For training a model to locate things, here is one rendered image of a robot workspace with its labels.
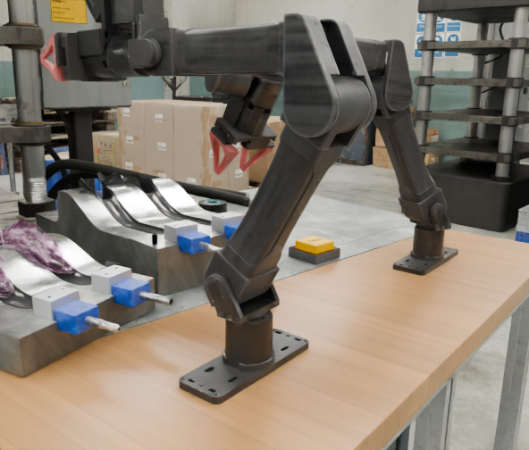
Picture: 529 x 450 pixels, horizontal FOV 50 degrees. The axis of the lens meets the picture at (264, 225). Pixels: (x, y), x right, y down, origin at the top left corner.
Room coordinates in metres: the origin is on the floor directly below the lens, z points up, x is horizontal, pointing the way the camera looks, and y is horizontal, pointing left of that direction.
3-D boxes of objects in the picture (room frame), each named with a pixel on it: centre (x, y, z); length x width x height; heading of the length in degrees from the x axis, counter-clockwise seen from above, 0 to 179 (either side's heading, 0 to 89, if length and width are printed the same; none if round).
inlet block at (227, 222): (1.03, 0.04, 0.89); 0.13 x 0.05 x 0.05; 43
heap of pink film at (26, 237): (0.89, 0.45, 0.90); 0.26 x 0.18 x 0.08; 62
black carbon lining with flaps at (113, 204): (1.17, 0.26, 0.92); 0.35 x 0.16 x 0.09; 44
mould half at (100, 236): (1.19, 0.26, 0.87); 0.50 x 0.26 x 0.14; 44
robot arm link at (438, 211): (1.16, -0.34, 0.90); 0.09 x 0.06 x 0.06; 26
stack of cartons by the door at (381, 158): (7.70, -1.88, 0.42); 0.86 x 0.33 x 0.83; 47
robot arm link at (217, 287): (0.70, 0.03, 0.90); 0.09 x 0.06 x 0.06; 142
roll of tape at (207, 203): (1.55, 0.15, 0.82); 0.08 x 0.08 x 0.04
